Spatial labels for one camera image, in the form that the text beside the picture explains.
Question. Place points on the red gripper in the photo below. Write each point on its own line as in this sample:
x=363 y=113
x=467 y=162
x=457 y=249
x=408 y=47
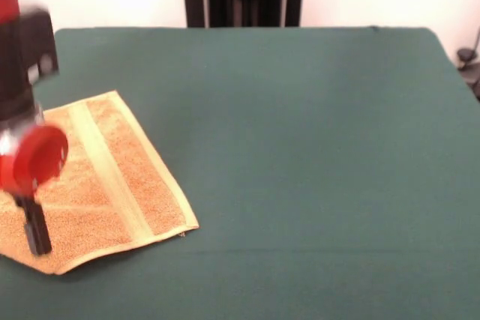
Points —
x=33 y=162

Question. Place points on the tan terry towel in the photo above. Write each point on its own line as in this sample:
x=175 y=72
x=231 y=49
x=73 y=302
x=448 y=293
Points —
x=112 y=185

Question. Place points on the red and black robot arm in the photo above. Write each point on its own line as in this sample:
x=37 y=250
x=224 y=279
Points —
x=18 y=54

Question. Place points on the dark green table cloth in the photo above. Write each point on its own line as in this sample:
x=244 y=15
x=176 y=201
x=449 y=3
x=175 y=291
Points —
x=300 y=147

